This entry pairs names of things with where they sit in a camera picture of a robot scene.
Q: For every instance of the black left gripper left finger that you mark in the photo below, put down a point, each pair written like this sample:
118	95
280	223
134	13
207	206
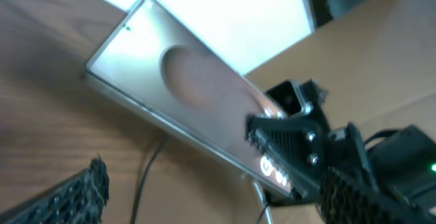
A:
80	198

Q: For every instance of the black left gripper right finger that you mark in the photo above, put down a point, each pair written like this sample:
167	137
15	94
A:
344	200

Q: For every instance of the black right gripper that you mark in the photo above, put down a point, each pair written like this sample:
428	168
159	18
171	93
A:
303	150

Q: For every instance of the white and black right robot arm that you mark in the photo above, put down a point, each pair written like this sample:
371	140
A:
389	177

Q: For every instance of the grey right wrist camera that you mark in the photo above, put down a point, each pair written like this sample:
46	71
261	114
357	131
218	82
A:
298	98

